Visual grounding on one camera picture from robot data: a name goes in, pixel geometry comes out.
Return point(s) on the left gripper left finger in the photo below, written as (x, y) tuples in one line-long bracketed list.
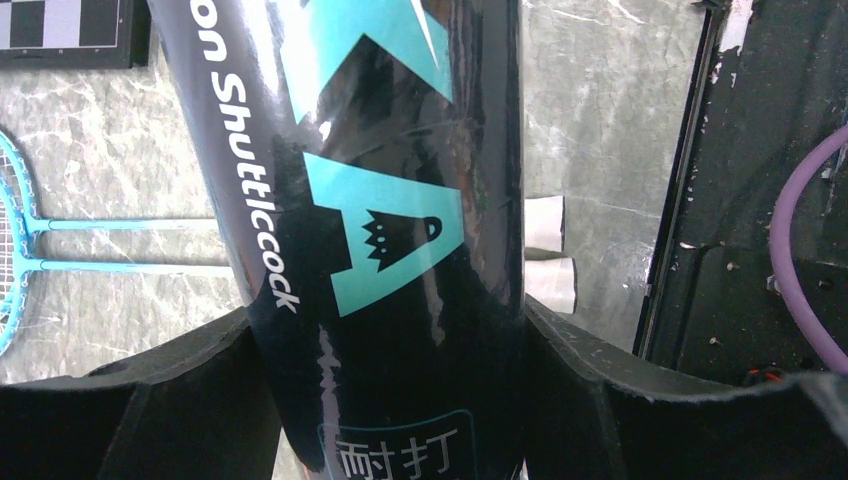
[(195, 407)]

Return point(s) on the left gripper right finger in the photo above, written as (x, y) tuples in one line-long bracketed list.
[(595, 411)]

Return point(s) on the black shuttlecock tube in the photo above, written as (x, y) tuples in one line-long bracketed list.
[(364, 163)]

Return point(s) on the blue badminton racket left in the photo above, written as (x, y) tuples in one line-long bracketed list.
[(18, 263)]

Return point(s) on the black white chessboard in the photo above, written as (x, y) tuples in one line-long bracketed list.
[(74, 34)]

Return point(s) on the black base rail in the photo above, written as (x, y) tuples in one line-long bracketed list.
[(769, 83)]

